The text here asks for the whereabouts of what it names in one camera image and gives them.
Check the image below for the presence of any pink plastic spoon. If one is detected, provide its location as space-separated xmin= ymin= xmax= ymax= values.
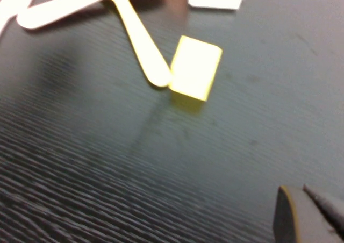
xmin=16 ymin=0 xmax=162 ymax=30

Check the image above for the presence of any yellow cube block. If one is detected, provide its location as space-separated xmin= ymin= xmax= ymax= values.
xmin=168 ymin=35 xmax=223 ymax=112

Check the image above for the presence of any yellow plastic spoon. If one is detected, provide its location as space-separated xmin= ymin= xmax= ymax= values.
xmin=103 ymin=0 xmax=173 ymax=88

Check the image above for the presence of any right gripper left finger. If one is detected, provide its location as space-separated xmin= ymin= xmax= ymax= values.
xmin=273 ymin=185 xmax=336 ymax=243

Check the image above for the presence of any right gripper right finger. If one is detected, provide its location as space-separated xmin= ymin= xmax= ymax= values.
xmin=303 ymin=183 xmax=344 ymax=243

